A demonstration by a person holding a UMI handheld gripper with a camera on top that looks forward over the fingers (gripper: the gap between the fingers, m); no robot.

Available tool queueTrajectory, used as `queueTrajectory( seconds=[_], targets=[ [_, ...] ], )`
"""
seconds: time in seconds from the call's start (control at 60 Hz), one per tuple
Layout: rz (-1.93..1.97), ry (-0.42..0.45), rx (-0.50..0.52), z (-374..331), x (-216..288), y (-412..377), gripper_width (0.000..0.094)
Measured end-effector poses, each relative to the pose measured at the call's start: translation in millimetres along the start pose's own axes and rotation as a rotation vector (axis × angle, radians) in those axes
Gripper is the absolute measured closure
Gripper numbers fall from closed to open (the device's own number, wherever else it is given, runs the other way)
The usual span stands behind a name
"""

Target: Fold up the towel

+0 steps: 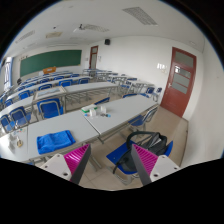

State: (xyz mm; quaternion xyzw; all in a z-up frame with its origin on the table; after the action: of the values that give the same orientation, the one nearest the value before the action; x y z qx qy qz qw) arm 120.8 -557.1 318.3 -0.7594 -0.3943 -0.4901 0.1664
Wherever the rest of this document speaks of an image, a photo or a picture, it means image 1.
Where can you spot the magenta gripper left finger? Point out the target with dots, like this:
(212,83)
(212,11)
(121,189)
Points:
(69,166)

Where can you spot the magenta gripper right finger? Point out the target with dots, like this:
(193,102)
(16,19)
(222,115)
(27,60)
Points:
(151,167)

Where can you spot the blue folded towel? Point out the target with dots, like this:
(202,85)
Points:
(54,141)

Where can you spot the black backpack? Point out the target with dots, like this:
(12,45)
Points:
(152,141)

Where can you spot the blue chair under backpack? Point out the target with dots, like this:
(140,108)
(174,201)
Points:
(122,159)

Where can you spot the small items on desk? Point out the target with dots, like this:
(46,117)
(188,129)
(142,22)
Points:
(16,138)

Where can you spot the blue chair behind front desk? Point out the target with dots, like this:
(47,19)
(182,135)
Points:
(50,108)

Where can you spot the white cup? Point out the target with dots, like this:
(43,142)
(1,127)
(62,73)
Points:
(103,109)

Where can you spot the blue chair left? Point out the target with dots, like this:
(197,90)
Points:
(20,116)

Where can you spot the orange lectern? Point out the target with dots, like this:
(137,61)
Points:
(49,70)

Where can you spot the red wooden door near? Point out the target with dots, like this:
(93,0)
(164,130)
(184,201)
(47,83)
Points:
(180,82)

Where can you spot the green chalkboard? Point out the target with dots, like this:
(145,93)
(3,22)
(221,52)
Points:
(61,58)

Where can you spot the red door far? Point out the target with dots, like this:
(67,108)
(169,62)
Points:
(93,57)

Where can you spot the ceiling projector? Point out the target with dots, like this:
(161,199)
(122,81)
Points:
(80,28)

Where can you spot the blue chair with metal frame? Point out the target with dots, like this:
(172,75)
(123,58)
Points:
(139,122)

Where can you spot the black wall speaker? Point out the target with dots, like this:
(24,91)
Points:
(107,41)

